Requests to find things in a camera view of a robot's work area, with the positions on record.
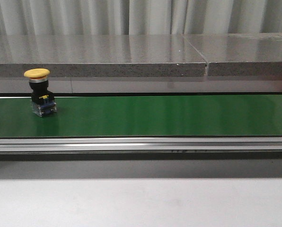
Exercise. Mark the yellow push button lying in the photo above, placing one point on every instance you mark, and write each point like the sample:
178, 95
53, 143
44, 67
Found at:
42, 100

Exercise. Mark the grey speckled stone slab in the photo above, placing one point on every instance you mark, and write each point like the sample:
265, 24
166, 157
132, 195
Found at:
100, 56

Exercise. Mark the green conveyor belt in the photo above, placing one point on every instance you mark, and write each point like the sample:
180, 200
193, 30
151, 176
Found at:
98, 116

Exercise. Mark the grey stone slab right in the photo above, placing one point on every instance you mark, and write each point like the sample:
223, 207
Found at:
238, 55

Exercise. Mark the aluminium conveyor side rail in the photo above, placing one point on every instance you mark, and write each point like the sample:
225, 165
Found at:
120, 145

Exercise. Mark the white pleated curtain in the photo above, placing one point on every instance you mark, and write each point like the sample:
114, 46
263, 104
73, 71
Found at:
139, 17

